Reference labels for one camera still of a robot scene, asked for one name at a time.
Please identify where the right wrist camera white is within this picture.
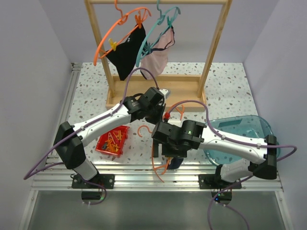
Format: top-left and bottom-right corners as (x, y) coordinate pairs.
(163, 112), (170, 122)

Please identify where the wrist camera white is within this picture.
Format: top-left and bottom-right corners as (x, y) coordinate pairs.
(163, 112), (170, 122)
(159, 89), (171, 99)

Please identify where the teal clip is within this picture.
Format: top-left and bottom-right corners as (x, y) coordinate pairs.
(142, 42), (152, 56)
(167, 16), (173, 28)

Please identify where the teal clip upper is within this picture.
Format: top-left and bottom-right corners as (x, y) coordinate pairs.
(167, 16), (173, 28)

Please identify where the pink underwear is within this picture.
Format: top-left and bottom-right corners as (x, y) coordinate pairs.
(141, 27), (175, 77)

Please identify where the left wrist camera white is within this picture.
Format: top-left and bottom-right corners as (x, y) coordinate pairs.
(159, 89), (171, 99)

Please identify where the blue transparent tray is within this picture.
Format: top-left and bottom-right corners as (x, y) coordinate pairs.
(204, 115), (273, 166)

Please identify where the navy underwear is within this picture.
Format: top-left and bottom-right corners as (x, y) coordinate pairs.
(167, 158), (184, 170)

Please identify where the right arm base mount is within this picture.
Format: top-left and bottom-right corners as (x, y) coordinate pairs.
(198, 164), (246, 190)

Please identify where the yellow clip on left hanger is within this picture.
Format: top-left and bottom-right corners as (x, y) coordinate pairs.
(108, 38), (118, 51)

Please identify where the orange clip on left hanger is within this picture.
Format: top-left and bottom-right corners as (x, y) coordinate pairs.
(135, 14), (142, 29)

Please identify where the teal clip lower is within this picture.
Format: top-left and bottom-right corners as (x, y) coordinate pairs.
(142, 42), (152, 56)

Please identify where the orange hanger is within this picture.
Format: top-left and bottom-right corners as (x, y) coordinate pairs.
(137, 105), (185, 183)
(93, 0), (152, 65)

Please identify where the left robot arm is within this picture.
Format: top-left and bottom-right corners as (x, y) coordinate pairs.
(54, 87), (170, 188)

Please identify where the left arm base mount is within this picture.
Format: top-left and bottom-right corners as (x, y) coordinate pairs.
(70, 174), (115, 189)

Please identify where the black underwear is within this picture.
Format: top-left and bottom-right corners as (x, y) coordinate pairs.
(106, 25), (146, 81)

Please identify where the red bin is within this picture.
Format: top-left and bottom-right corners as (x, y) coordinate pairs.
(95, 125), (130, 158)

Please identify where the teal hanger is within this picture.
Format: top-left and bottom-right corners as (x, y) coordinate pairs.
(135, 0), (181, 67)

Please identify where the wooden clothes rack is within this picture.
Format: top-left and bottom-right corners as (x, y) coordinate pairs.
(85, 0), (231, 112)

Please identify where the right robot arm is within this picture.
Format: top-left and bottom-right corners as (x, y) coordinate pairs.
(152, 120), (277, 188)

